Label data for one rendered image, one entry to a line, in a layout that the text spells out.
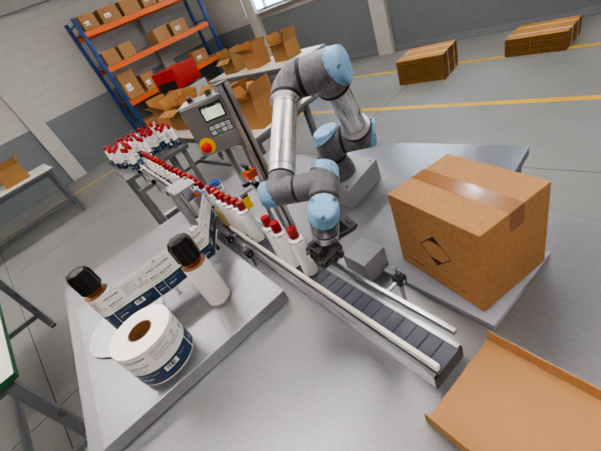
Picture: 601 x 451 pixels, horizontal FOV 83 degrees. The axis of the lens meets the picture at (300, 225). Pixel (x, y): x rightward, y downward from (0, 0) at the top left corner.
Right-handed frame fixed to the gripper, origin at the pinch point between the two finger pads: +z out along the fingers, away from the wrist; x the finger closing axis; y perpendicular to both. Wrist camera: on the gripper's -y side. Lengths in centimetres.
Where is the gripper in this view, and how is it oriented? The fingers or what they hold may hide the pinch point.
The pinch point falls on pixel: (332, 257)
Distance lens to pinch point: 109.9
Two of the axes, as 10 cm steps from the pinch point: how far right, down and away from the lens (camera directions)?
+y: -6.9, 6.7, -2.7
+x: 7.2, 5.8, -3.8
